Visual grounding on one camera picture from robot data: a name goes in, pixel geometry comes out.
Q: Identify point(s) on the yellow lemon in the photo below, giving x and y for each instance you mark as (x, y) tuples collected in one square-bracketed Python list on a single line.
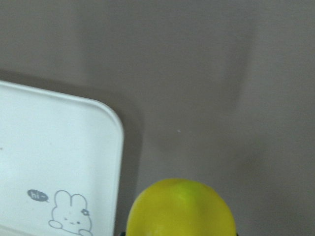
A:
[(180, 207)]

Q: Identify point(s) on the white rabbit tray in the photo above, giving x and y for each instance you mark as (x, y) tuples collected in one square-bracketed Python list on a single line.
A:
[(60, 160)]

